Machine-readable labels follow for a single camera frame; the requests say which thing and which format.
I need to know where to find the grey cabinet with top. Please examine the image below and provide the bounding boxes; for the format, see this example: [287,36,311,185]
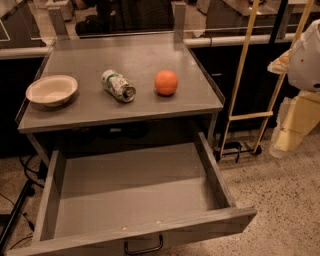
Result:
[15,1,226,168]

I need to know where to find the person in dark clothes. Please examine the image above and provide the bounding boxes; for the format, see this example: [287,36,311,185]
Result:
[75,0,174,37]

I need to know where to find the orange fruit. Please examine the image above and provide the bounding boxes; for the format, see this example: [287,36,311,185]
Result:
[154,70,178,96]

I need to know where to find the yellow hand truck frame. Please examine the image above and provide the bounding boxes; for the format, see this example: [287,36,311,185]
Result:
[214,0,314,160]

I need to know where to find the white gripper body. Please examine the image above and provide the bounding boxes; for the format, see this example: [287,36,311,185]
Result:
[287,19,320,92]

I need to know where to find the white paper bowl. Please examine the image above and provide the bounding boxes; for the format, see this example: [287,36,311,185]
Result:
[26,75,78,107]

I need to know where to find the crushed green white can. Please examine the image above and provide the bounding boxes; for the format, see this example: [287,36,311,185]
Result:
[101,70,136,103]

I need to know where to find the black drawer handle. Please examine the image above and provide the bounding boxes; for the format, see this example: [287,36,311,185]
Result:
[124,235,164,256]

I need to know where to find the black floor cables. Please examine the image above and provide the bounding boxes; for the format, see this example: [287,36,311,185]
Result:
[0,154,48,251]

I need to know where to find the white horizontal rail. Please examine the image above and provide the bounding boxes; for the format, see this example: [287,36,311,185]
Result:
[0,31,298,61]

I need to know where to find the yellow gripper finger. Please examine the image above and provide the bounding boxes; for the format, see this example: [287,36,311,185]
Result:
[267,50,291,74]
[269,91,320,158]

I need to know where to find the open grey top drawer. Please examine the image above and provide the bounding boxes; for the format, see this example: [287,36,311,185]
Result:
[6,133,257,256]

